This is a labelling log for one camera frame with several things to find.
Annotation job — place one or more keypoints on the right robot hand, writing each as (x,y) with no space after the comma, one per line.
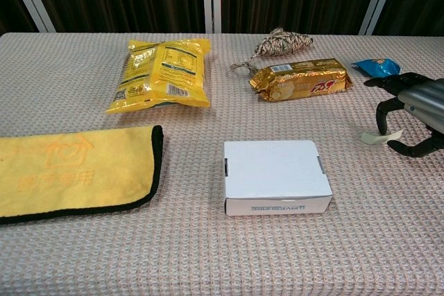
(421,98)

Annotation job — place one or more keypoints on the pale green paper slip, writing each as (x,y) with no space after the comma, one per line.
(376,137)

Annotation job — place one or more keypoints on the white cardboard box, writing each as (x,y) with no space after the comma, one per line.
(275,174)

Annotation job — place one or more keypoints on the blue snack packet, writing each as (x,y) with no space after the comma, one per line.
(376,67)

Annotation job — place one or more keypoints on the gold biscuit package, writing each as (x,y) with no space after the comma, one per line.
(301,79)

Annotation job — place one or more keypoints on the yellow snack bag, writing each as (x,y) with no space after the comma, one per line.
(166,74)

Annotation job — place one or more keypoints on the waffle-textured beige tablecloth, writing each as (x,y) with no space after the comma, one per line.
(194,247)

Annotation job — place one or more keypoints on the yellow cloth with black trim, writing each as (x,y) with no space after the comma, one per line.
(74,171)

